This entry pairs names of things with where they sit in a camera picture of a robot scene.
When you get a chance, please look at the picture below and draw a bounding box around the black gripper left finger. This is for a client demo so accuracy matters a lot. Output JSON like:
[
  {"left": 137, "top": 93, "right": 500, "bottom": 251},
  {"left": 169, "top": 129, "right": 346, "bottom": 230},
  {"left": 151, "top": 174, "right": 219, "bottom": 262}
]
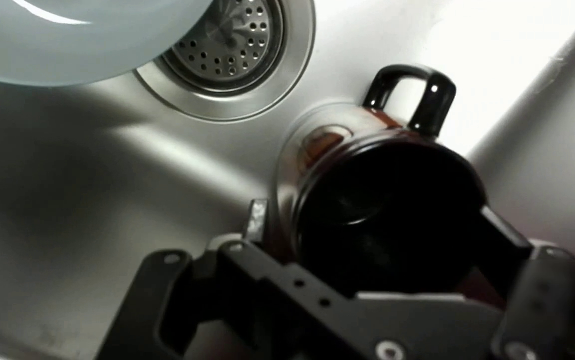
[{"left": 245, "top": 196, "right": 272, "bottom": 246}]

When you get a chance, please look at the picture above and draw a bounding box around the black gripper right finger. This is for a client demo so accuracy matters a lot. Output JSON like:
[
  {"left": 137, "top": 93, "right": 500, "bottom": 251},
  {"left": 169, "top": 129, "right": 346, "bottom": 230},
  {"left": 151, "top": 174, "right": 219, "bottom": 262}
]
[{"left": 478, "top": 204, "right": 538, "bottom": 298}]

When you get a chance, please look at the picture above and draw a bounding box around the brown mug with black handle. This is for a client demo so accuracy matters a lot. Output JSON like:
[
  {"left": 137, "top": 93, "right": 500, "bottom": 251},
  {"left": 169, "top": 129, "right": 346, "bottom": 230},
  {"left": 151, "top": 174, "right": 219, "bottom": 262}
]
[{"left": 272, "top": 62, "right": 504, "bottom": 304}]

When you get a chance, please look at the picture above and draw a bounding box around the stainless steel sink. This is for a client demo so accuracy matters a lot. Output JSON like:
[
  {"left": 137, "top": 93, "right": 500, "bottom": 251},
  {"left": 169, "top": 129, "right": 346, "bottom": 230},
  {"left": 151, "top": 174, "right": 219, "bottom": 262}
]
[{"left": 0, "top": 0, "right": 575, "bottom": 360}]

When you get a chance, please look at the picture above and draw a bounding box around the metal sink drain strainer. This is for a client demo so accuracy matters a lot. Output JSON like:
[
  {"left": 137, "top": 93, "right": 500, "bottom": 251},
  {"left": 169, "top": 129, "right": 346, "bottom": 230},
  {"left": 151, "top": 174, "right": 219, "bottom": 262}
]
[{"left": 135, "top": 0, "right": 318, "bottom": 126}]

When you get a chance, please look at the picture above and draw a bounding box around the grey round plate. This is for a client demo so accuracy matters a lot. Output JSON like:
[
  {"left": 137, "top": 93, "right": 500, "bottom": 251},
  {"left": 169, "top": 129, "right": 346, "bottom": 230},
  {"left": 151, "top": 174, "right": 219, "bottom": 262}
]
[{"left": 0, "top": 0, "right": 215, "bottom": 90}]

